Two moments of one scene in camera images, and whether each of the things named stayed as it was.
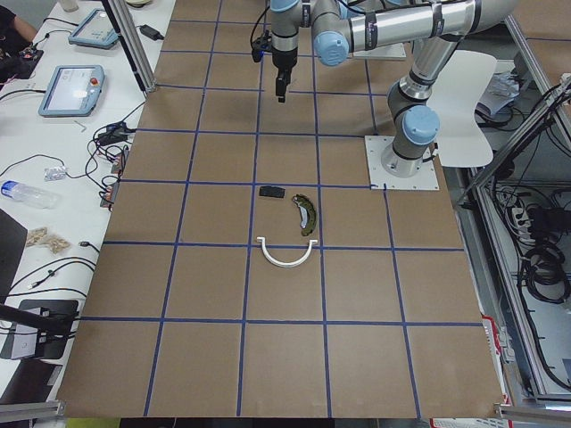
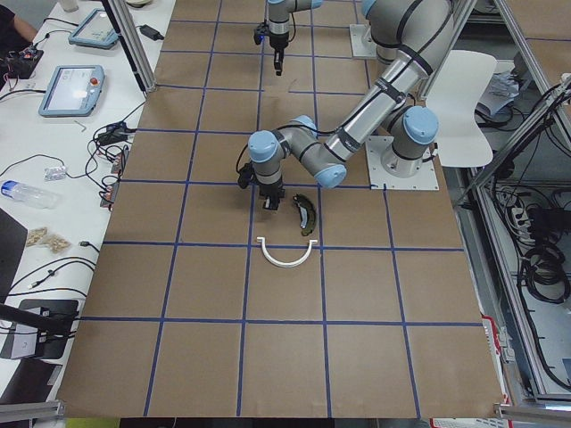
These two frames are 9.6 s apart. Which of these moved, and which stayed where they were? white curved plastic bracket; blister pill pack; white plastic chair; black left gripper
Moved: black left gripper
Stayed: white curved plastic bracket; blister pill pack; white plastic chair
